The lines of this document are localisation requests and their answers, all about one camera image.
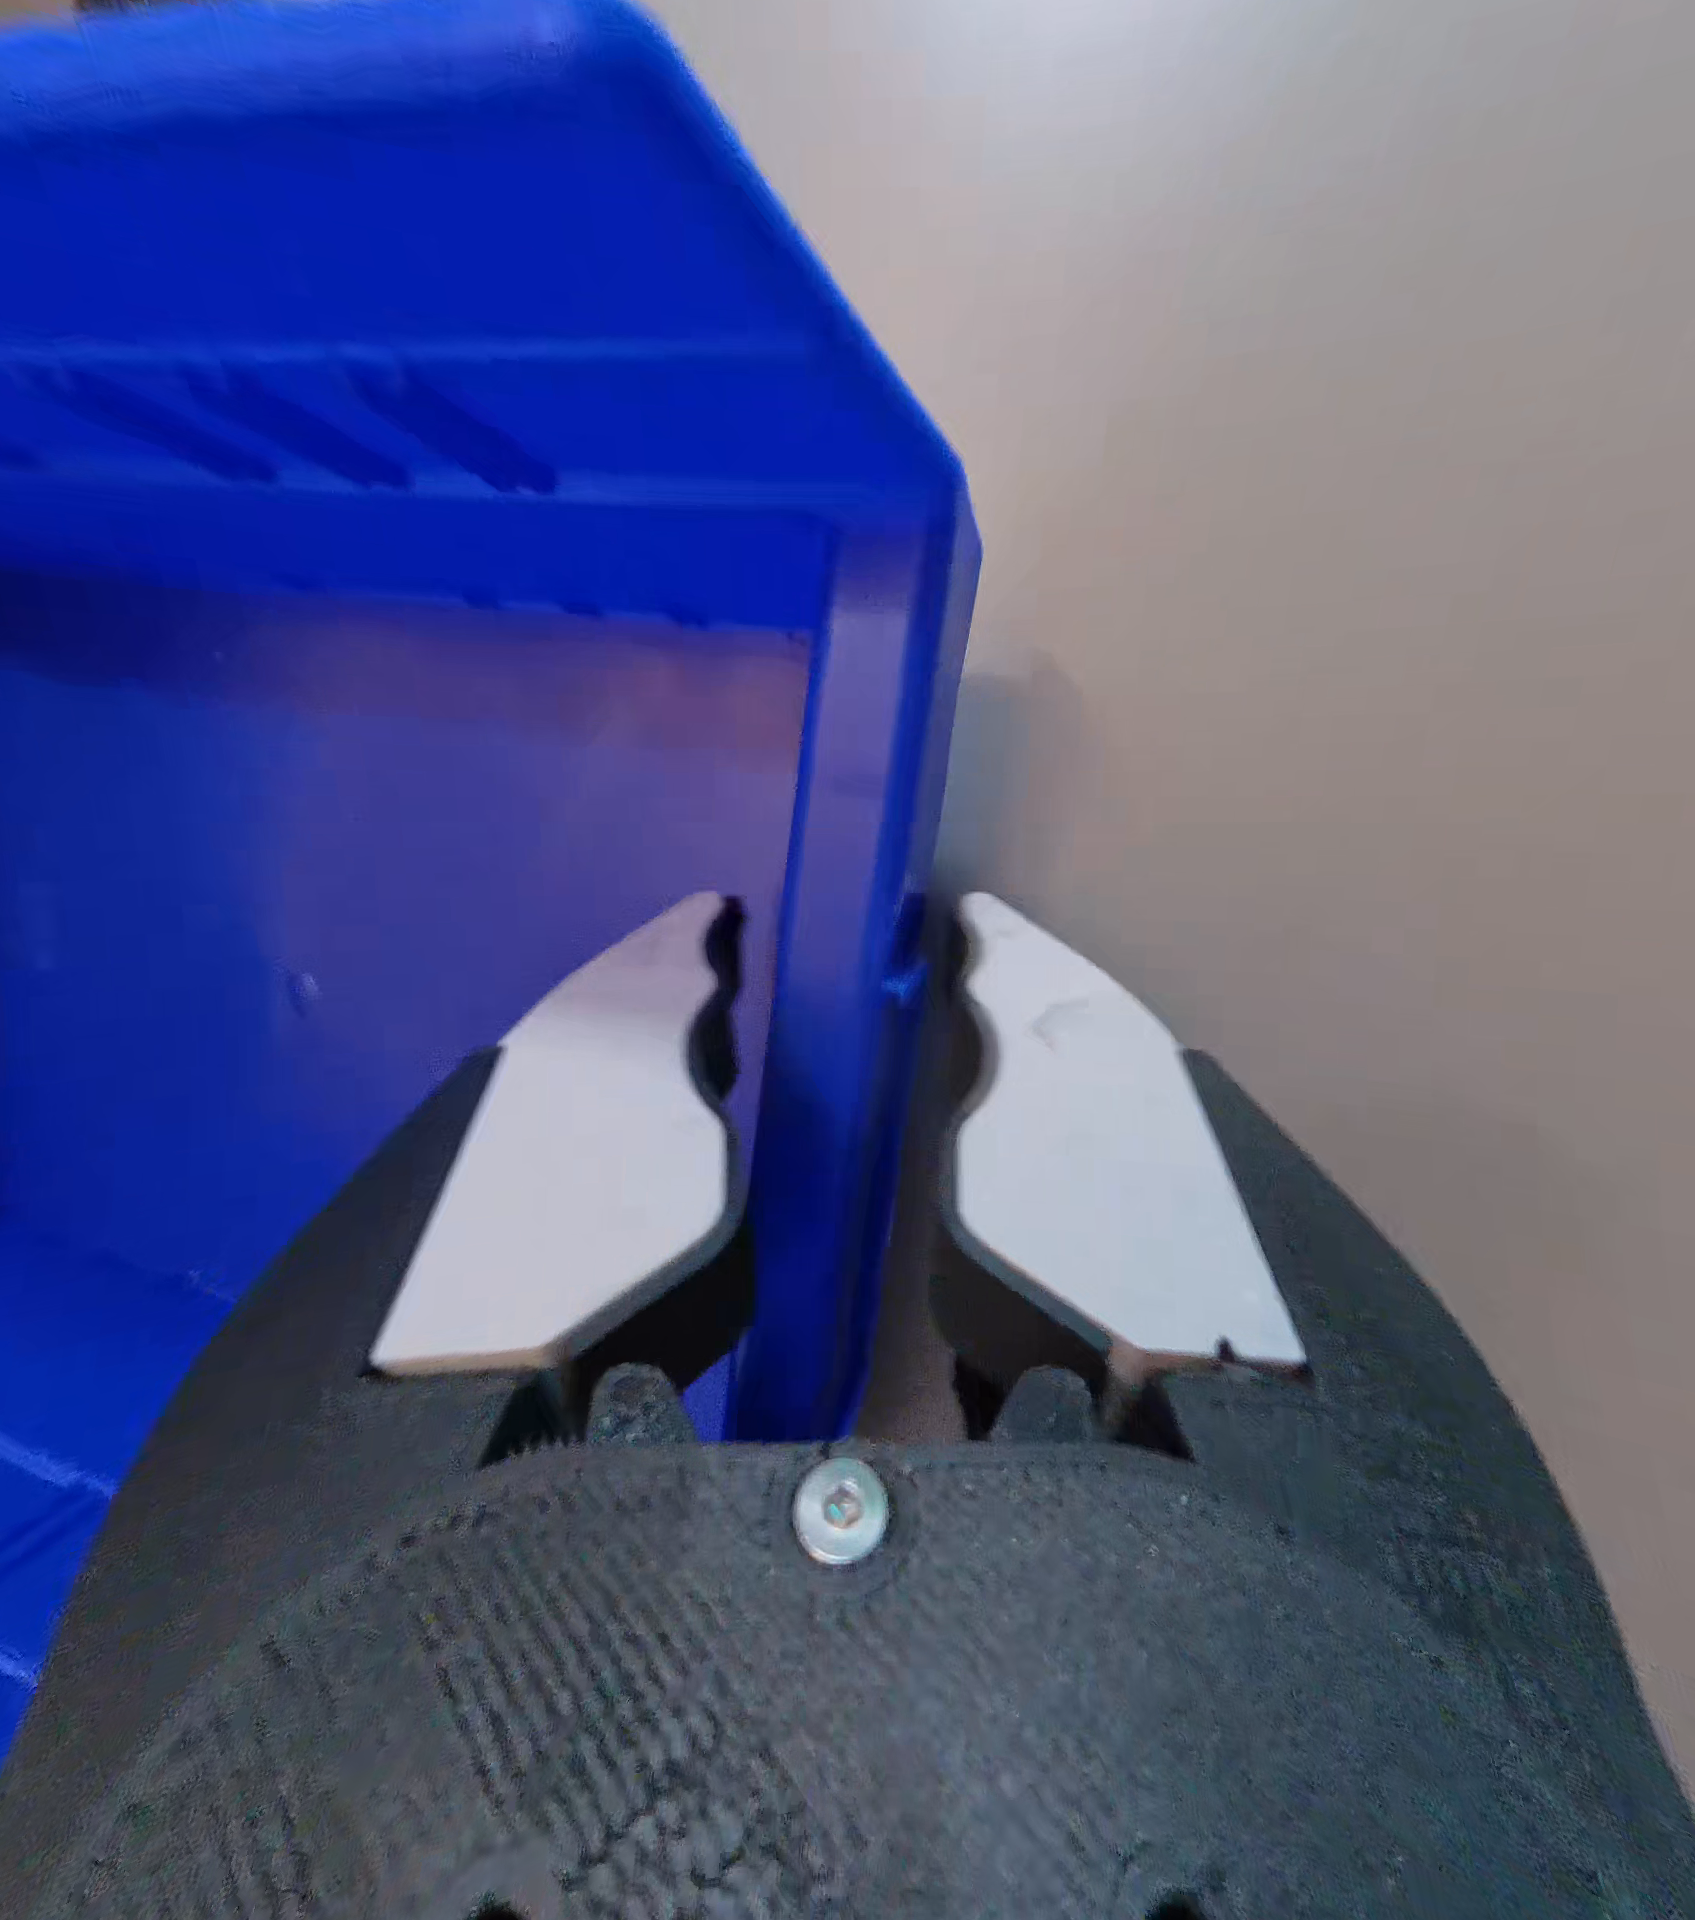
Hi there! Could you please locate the blue plastic bin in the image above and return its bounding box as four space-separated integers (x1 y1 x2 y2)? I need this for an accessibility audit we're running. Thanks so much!
0 0 984 1772

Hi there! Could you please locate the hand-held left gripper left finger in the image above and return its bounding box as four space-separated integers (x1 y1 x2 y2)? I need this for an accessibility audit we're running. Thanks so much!
367 892 759 1412

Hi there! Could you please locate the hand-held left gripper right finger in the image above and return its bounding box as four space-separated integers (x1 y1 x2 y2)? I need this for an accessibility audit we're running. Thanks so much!
929 892 1311 1428

